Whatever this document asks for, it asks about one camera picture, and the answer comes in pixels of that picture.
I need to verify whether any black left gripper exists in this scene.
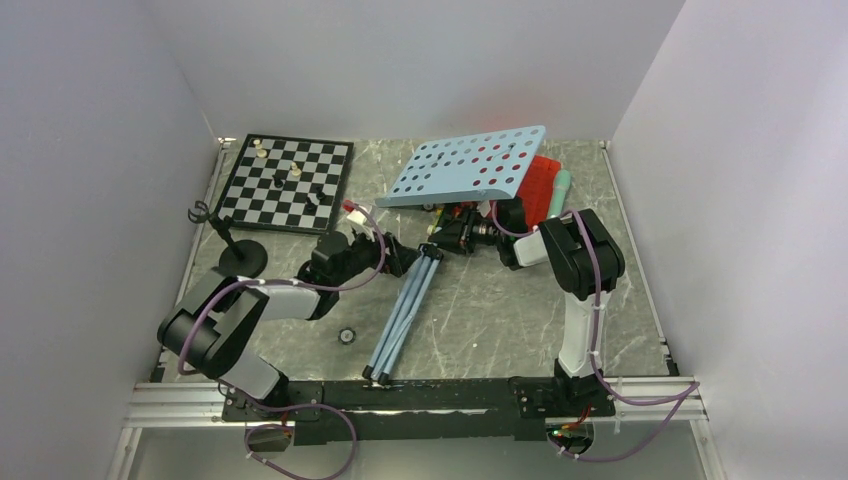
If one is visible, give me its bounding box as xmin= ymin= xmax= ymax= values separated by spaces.
xmin=333 ymin=225 xmax=421 ymax=288

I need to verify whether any cream chess piece back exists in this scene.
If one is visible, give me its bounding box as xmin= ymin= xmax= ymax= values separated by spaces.
xmin=253 ymin=138 xmax=268 ymax=158

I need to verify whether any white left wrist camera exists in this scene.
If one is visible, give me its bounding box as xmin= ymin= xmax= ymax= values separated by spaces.
xmin=342 ymin=200 xmax=376 ymax=241

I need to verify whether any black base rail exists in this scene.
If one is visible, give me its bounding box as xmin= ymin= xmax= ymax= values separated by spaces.
xmin=221 ymin=377 xmax=617 ymax=446

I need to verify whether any black microphone stand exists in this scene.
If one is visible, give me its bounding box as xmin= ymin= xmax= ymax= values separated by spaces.
xmin=187 ymin=200 xmax=268 ymax=278

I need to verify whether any light blue music stand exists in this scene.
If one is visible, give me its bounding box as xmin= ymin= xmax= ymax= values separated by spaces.
xmin=363 ymin=135 xmax=507 ymax=385

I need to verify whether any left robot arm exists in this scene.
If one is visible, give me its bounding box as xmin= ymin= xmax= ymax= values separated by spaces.
xmin=157 ymin=231 xmax=421 ymax=420

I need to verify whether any blue white poker chip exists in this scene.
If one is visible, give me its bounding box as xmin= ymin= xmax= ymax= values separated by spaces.
xmin=338 ymin=328 xmax=356 ymax=345

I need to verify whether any black white chessboard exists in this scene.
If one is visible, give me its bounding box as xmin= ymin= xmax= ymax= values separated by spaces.
xmin=215 ymin=134 xmax=354 ymax=235

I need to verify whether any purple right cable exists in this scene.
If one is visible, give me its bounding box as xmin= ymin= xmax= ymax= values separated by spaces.
xmin=488 ymin=200 xmax=702 ymax=464

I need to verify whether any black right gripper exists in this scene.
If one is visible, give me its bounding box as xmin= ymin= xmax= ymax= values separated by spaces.
xmin=429 ymin=206 xmax=506 ymax=256

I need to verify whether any mint green microphone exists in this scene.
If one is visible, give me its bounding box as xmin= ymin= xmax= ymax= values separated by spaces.
xmin=547 ymin=169 xmax=572 ymax=218

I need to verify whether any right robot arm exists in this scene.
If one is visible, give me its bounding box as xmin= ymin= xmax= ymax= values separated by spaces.
xmin=428 ymin=198 xmax=626 ymax=416

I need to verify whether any red sheet music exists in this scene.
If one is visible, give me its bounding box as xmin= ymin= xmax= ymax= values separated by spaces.
xmin=457 ymin=129 xmax=563 ymax=223

